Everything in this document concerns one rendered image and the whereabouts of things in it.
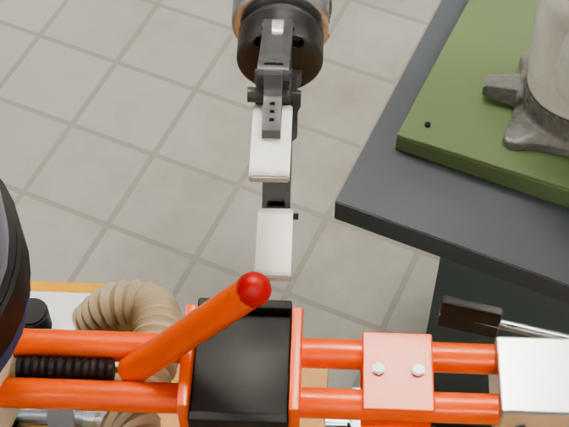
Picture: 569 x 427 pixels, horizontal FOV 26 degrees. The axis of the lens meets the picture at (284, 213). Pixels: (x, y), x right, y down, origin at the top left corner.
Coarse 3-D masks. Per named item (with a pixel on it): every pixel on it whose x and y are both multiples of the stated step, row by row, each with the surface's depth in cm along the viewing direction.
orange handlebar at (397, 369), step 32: (32, 352) 89; (64, 352) 88; (96, 352) 88; (128, 352) 88; (320, 352) 88; (352, 352) 88; (384, 352) 87; (416, 352) 87; (448, 352) 88; (480, 352) 88; (32, 384) 86; (64, 384) 86; (96, 384) 86; (128, 384) 87; (160, 384) 87; (384, 384) 86; (416, 384) 86; (320, 416) 86; (352, 416) 86; (384, 416) 86; (416, 416) 86; (448, 416) 86; (480, 416) 86
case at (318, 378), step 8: (176, 376) 124; (304, 376) 124; (312, 376) 124; (320, 376) 124; (328, 376) 124; (304, 384) 123; (312, 384) 123; (320, 384) 123; (160, 416) 121; (168, 416) 121; (176, 416) 121; (160, 424) 121; (168, 424) 121; (176, 424) 121; (304, 424) 121; (312, 424) 121; (320, 424) 121
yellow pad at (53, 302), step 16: (32, 288) 105; (48, 288) 105; (64, 288) 105; (80, 288) 105; (96, 288) 105; (32, 304) 101; (48, 304) 104; (64, 304) 104; (32, 320) 100; (48, 320) 101; (64, 320) 103
